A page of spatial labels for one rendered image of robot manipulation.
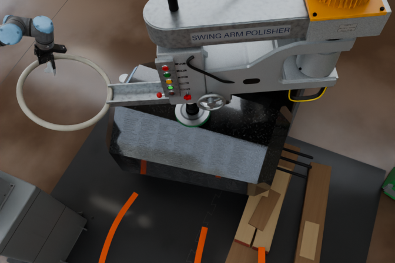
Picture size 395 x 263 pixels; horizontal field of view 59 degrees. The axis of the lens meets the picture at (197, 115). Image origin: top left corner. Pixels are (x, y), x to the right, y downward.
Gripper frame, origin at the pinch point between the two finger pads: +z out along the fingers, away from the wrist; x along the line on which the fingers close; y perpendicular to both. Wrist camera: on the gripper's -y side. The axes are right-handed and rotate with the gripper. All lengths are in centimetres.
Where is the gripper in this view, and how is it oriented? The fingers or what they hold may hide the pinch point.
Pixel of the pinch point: (50, 66)
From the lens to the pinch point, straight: 222.1
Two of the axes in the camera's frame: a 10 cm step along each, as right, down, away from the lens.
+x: 5.1, 8.1, -2.9
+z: -3.1, 4.9, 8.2
